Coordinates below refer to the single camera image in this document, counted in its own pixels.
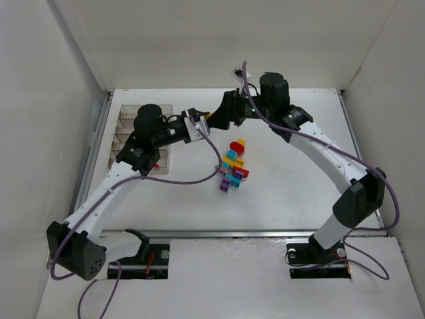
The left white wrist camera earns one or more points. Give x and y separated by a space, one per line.
193 127

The clear bin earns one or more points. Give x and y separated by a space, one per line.
164 161
127 126
129 111
118 142

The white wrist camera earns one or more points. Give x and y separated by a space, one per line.
193 127
240 75

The purple tan lego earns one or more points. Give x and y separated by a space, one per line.
222 170

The aluminium rail front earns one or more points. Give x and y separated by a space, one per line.
226 234

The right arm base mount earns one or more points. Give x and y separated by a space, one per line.
304 264

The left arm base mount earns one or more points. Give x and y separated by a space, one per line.
150 262

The yellow lego far end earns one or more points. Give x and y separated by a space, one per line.
241 142

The red rounded lego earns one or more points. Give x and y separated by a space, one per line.
237 147

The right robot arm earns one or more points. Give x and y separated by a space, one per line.
361 188

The cyan lego lower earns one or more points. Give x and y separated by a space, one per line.
234 181

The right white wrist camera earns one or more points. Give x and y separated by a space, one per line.
240 75

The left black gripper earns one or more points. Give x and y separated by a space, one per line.
190 115

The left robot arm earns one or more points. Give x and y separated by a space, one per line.
76 244

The small yellow lego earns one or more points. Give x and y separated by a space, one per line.
239 163

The yellow lego plate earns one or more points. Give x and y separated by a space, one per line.
227 163

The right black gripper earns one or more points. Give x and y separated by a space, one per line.
235 108

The purple lego block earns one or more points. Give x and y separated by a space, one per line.
225 184

